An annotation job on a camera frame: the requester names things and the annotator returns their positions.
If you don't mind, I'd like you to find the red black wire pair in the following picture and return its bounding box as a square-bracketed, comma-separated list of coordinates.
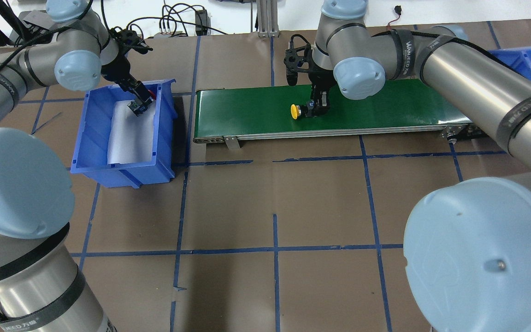
[386, 6, 402, 33]

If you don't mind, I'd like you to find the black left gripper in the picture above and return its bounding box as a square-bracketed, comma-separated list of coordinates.
[107, 59, 147, 98]

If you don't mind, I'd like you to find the black power brick top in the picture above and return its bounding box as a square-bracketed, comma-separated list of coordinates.
[195, 9, 210, 36]

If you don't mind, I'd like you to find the aluminium frame post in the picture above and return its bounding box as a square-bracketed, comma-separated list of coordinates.
[252, 0, 280, 38]

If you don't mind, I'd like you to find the white foam pad left bin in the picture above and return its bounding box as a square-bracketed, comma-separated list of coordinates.
[107, 101, 156, 164]

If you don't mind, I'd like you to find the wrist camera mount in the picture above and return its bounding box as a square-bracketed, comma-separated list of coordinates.
[109, 27, 153, 56]
[283, 34, 313, 86]

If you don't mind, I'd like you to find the blue bin left side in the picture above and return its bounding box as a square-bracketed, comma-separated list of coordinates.
[70, 78, 177, 189]

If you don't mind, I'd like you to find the green conveyor belt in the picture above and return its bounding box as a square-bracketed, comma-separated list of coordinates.
[193, 79, 470, 144]

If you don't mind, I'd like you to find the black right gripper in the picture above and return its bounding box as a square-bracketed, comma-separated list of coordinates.
[307, 74, 336, 118]

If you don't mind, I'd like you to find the yellow push button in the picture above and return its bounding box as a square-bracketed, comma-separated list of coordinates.
[289, 103, 308, 120]

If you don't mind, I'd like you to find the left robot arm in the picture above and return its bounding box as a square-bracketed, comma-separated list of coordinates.
[0, 0, 155, 332]

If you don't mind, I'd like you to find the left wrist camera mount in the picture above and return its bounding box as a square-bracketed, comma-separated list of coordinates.
[109, 27, 153, 56]

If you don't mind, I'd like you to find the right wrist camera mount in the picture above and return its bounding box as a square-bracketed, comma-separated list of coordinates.
[283, 34, 313, 86]

